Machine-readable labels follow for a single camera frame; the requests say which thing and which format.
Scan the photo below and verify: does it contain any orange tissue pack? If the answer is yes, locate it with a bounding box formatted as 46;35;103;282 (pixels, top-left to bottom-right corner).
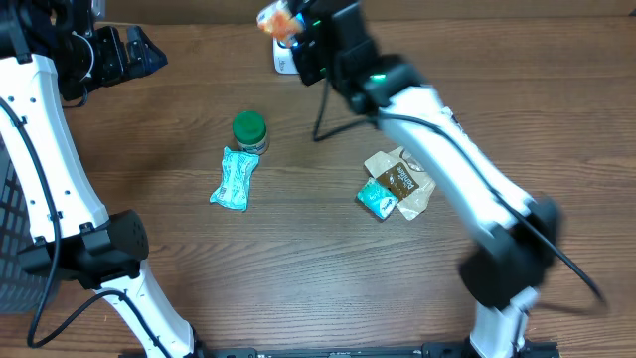
256;0;305;48

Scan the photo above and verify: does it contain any green lid jar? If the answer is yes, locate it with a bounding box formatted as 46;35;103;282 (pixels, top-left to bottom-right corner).
233;111;269;155

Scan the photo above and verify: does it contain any beige brown snack bag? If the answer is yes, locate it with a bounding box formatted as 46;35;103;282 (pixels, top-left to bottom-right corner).
364;146;436;221

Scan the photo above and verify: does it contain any teal tissue pack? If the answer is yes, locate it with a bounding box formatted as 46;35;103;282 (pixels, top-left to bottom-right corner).
210;146;260;212

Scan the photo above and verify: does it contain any green tissue pack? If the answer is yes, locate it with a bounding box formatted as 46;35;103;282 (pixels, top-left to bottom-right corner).
357;177;398;220

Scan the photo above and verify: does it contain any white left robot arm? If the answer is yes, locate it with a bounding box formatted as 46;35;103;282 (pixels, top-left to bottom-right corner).
1;0;206;357

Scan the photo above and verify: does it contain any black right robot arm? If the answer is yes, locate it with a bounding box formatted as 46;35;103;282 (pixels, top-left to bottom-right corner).
285;1;560;357

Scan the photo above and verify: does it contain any white barcode scanner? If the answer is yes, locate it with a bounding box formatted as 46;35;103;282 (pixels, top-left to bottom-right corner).
272;40;298;75

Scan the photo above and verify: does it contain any black mesh basket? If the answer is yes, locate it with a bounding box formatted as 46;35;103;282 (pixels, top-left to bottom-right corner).
0;142;46;314

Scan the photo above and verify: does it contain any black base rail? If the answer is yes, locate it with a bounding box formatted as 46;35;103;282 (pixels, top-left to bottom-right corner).
188;341;561;358

